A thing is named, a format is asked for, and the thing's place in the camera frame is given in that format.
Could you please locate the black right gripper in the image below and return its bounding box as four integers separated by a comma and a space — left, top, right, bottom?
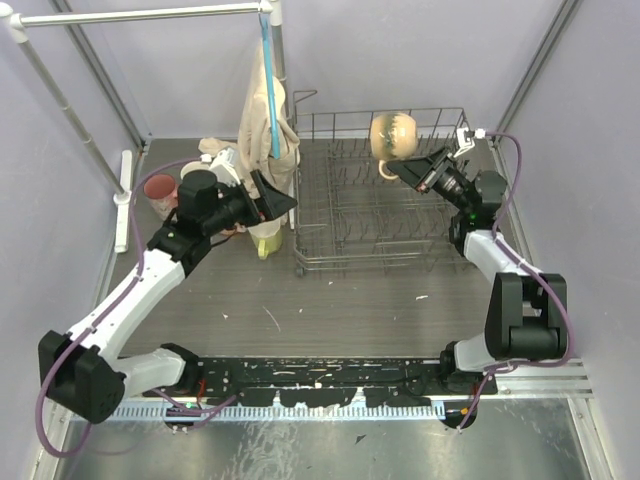
386, 145, 472, 214

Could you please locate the yellow-green mug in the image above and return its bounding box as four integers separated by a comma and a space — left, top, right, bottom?
248, 220, 283, 260

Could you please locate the beige round mug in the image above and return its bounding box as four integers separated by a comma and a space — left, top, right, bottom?
369, 112, 418, 181

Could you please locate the light blue mug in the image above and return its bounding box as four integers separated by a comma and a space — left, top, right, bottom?
180, 161, 211, 180

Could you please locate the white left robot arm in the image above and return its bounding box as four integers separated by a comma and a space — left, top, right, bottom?
36, 170, 297, 425

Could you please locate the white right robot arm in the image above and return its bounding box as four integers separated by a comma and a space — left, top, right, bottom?
386, 148, 570, 394

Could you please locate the white metal clothes rack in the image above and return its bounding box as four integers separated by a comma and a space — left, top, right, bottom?
4, 0, 296, 254

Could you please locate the beige cloth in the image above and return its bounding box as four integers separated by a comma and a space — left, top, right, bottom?
198, 47, 302, 226

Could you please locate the blue clothes hanger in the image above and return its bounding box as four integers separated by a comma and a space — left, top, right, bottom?
259, 2, 282, 159

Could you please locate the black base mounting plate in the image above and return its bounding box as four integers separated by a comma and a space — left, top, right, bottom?
161, 357, 483, 409

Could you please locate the grey wire dish rack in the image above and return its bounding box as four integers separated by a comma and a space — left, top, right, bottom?
291, 90, 464, 276

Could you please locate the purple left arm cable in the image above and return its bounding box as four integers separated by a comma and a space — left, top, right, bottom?
37, 157, 211, 459

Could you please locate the slotted cable duct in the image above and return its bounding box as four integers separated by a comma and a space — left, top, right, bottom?
108, 398, 446, 423

